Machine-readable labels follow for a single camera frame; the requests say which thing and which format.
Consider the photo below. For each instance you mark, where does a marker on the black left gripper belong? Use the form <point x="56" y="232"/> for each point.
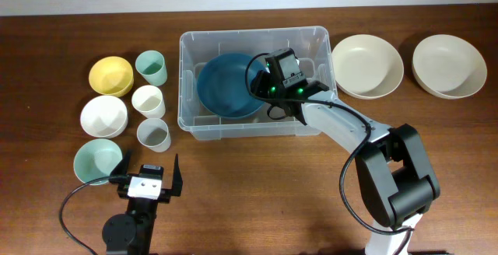
<point x="165" y="193"/>

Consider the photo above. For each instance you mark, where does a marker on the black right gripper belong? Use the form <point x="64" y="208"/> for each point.
<point x="257" y="82"/>

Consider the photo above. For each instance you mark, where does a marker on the dark blue bowl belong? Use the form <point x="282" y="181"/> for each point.
<point x="221" y="87"/>

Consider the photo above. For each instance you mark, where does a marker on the beige bowl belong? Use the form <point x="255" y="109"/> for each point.
<point x="448" y="67"/>
<point x="367" y="67"/>

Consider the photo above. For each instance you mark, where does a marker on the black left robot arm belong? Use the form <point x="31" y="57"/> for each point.
<point x="132" y="231"/>

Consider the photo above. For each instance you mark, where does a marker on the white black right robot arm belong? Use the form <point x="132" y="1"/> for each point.
<point x="396" y="179"/>

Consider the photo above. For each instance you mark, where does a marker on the grey translucent cup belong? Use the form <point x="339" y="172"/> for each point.
<point x="154" y="134"/>

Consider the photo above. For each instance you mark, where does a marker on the mint green bowl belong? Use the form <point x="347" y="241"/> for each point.
<point x="96" y="159"/>

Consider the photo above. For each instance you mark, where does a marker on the white bowl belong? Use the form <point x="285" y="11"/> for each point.
<point x="104" y="117"/>

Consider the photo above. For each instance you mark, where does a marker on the cream cup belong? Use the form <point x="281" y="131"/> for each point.
<point x="148" y="101"/>

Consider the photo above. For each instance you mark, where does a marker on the yellow bowl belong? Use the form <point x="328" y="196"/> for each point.
<point x="112" y="76"/>

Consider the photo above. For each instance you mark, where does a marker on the mint green cup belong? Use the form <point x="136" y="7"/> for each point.
<point x="151" y="65"/>

